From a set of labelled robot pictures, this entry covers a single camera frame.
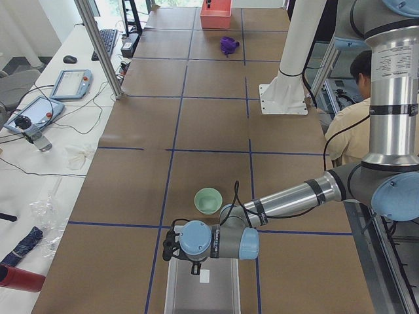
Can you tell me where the black computer mouse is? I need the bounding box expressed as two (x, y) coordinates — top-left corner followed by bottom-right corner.
(63, 55), (78, 64)

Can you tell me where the person in beige shirt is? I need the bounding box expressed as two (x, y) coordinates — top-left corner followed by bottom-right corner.
(325, 50), (372, 166)

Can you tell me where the grey office chair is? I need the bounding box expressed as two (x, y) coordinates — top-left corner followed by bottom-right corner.
(1, 69), (41, 112)

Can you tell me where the white crumpled tissue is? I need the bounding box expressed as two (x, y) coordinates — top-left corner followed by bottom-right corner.
(65, 145), (95, 170)

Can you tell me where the clear plastic storage box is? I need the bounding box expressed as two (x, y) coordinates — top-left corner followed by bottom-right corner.
(164, 258), (242, 313)

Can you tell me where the near teach pendant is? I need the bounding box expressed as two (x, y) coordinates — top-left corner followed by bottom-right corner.
(4, 96), (65, 133)

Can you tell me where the clear water bottle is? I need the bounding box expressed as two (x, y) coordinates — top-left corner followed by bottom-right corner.
(14, 115), (52, 152)

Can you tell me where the folded blue umbrella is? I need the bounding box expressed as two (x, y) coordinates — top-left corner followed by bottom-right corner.
(1, 226), (43, 267)

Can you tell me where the purple crumpled cloth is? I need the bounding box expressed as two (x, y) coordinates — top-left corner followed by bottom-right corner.
(219, 36), (240, 57)

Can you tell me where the far teach pendant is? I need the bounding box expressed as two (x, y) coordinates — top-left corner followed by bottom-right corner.
(50, 69), (92, 101)

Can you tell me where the teach pendant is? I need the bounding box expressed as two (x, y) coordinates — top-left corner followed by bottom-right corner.
(50, 69), (92, 101)
(4, 96), (65, 133)

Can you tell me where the black power box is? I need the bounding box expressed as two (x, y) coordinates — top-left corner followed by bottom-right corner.
(120, 33), (139, 58)

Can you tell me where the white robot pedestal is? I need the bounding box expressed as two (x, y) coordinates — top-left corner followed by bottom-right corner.
(259, 0), (327, 115)

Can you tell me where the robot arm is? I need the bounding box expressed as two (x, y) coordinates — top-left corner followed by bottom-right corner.
(163, 1), (418, 275)

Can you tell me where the clear plastic wrap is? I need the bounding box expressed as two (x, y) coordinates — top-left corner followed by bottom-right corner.
(29, 196), (70, 260)

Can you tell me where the black keyboard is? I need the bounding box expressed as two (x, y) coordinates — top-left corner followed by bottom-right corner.
(99, 29), (118, 57)

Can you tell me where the mint green bowl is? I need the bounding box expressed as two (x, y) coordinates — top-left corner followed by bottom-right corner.
(194, 187), (223, 215)

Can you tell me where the aluminium frame post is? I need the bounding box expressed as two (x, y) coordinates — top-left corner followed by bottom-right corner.
(74, 0), (123, 99)

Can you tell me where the red metal bottle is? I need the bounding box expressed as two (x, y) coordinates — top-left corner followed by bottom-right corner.
(1, 264), (45, 292)

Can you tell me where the pink plastic bin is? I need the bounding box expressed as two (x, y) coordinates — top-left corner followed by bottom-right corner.
(200, 0), (232, 29)

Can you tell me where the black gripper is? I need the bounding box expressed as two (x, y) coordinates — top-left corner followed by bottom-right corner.
(191, 261), (202, 275)

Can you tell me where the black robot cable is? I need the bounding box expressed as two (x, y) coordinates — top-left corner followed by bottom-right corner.
(225, 180), (253, 226)

